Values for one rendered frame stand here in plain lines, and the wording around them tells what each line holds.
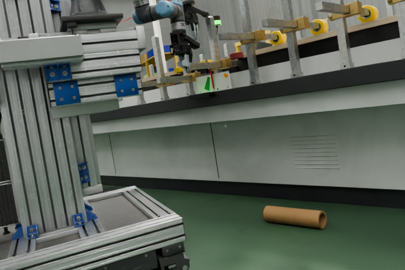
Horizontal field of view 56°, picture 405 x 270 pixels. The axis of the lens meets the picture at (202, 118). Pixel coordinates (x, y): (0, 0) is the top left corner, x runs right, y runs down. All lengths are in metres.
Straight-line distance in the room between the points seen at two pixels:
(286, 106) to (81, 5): 1.07
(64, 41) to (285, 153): 1.39
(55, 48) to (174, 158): 1.71
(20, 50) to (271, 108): 1.22
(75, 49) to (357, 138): 1.39
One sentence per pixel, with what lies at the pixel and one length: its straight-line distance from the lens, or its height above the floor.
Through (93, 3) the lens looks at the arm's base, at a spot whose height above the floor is 1.09.
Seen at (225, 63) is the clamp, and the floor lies 0.84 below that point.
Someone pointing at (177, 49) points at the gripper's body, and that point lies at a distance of 1.95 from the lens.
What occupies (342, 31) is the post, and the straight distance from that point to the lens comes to 1.81.
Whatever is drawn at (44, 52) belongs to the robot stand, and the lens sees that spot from 1.40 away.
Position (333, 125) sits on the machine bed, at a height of 0.43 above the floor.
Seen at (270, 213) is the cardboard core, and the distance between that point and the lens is 1.98.
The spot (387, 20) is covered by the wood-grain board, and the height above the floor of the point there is 0.88.
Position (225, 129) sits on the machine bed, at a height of 0.45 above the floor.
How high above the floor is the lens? 0.66
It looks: 3 degrees down
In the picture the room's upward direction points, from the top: 9 degrees counter-clockwise
